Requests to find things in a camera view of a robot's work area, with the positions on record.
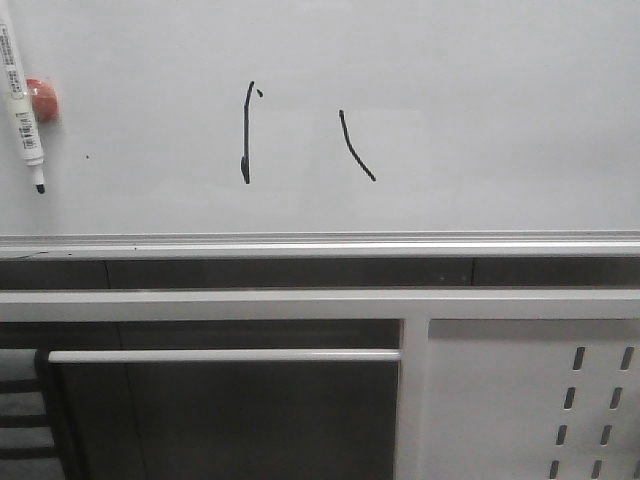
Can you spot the red round magnet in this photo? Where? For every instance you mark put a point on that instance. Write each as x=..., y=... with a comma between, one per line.
x=44, y=100

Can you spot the white marker with black cap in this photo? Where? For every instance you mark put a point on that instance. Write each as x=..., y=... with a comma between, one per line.
x=17, y=100

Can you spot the white whiteboard with aluminium frame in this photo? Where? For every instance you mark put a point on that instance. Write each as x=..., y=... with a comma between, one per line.
x=329, y=128

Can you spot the white metal stand frame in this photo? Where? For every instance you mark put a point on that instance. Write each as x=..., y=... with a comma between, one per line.
x=320, y=384

